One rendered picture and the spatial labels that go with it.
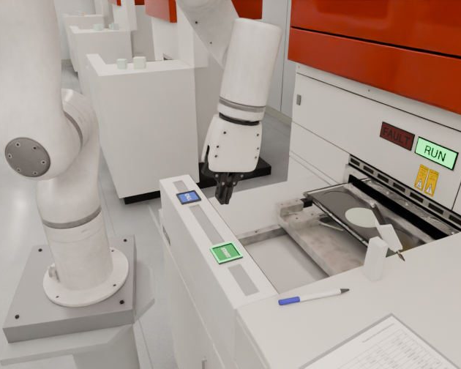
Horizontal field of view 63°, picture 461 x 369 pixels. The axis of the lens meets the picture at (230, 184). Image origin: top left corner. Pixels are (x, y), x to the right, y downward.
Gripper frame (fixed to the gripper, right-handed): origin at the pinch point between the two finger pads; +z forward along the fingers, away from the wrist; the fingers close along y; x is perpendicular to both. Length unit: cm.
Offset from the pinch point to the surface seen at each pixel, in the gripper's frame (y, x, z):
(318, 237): -33.8, -5.4, 16.8
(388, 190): -59, -10, 6
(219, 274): 0.1, 5.3, 15.8
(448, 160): -57, 4, -10
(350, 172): -60, -27, 7
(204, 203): -6.4, -21.5, 14.5
